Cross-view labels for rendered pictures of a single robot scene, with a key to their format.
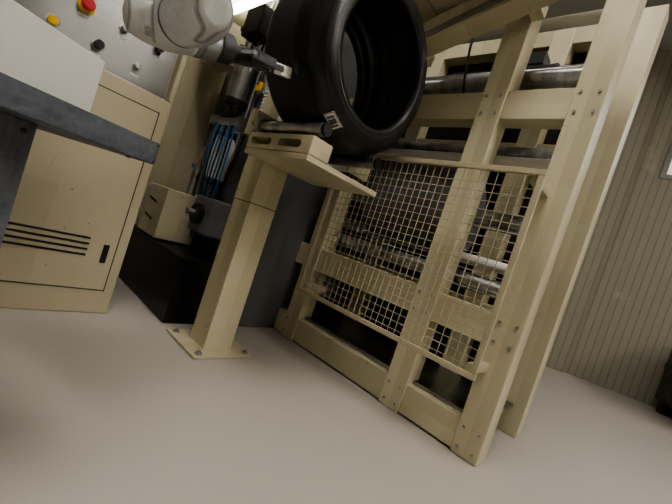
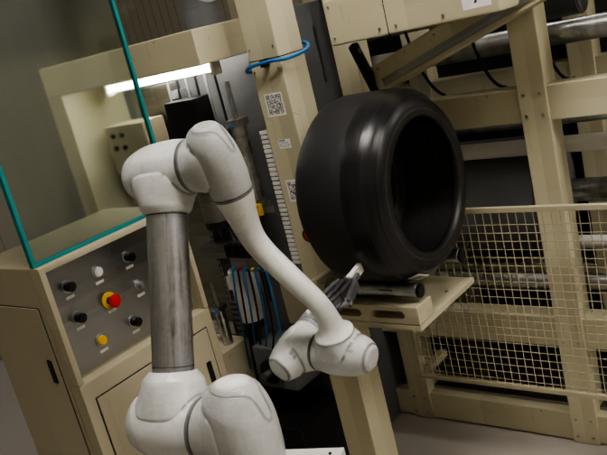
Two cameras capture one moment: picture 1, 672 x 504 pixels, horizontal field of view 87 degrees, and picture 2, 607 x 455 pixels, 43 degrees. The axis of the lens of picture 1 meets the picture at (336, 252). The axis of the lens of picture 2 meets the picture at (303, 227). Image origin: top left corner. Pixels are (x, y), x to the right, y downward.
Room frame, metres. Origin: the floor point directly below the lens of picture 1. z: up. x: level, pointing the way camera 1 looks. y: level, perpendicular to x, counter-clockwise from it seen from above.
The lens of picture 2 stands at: (-1.03, 0.48, 1.76)
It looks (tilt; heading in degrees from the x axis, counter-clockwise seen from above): 15 degrees down; 359
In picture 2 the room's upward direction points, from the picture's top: 14 degrees counter-clockwise
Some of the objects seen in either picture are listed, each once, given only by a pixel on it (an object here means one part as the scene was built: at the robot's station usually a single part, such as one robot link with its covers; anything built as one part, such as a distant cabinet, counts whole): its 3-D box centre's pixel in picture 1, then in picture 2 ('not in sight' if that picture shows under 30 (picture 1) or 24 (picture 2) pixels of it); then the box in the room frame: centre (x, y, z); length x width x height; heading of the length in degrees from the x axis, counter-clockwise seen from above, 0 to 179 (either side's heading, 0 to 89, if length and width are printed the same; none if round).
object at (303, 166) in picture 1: (311, 171); (400, 300); (1.33, 0.18, 0.80); 0.37 x 0.36 x 0.02; 138
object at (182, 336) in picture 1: (210, 341); not in sight; (1.49, 0.38, 0.01); 0.27 x 0.27 x 0.02; 48
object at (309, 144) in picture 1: (286, 146); (376, 307); (1.22, 0.28, 0.83); 0.36 x 0.09 x 0.06; 48
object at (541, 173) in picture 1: (394, 243); (512, 301); (1.42, -0.21, 0.65); 0.90 x 0.02 x 0.70; 48
